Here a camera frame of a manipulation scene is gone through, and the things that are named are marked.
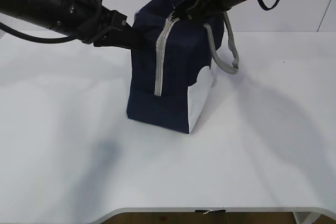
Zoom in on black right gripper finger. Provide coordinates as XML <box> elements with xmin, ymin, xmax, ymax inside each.
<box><xmin>172</xmin><ymin>2</ymin><xmax>193</xmax><ymax>20</ymax></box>

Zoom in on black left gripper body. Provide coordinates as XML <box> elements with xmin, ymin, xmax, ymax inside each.
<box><xmin>56</xmin><ymin>0</ymin><xmax>128</xmax><ymax>45</ymax></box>

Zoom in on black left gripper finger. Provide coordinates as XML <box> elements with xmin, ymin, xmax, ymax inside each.
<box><xmin>93</xmin><ymin>23</ymin><xmax>144</xmax><ymax>50</ymax></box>

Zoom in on navy blue lunch bag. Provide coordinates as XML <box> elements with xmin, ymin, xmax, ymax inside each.
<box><xmin>127</xmin><ymin>0</ymin><xmax>239</xmax><ymax>134</ymax></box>

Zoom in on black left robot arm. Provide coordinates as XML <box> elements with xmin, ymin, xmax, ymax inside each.
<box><xmin>1</xmin><ymin>0</ymin><xmax>144</xmax><ymax>49</ymax></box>

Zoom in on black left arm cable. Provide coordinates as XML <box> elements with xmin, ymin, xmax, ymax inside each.
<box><xmin>0</xmin><ymin>22</ymin><xmax>79</xmax><ymax>44</ymax></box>

